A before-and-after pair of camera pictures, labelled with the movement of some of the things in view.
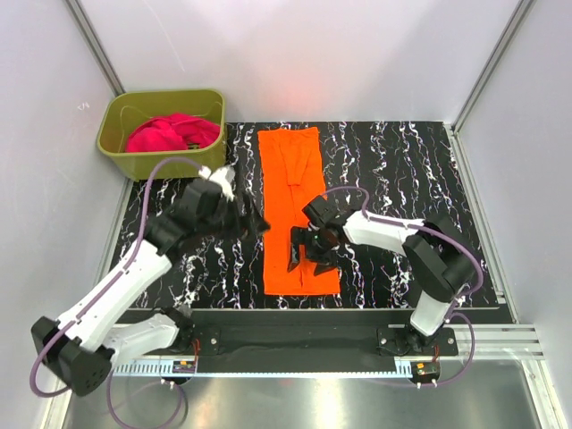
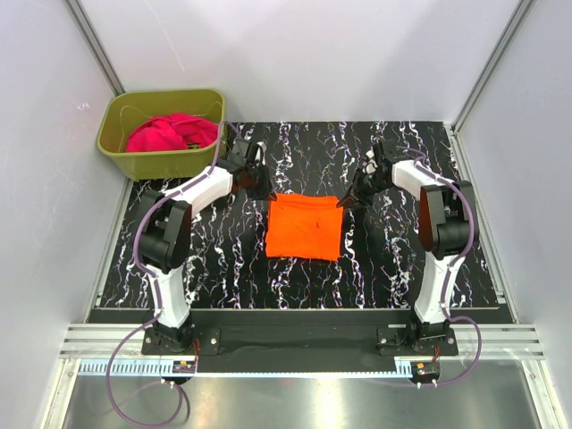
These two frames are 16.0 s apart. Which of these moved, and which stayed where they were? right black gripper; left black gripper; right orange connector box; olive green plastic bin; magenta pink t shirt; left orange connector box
Moved: right black gripper; left black gripper
Stayed: left orange connector box; right orange connector box; olive green plastic bin; magenta pink t shirt
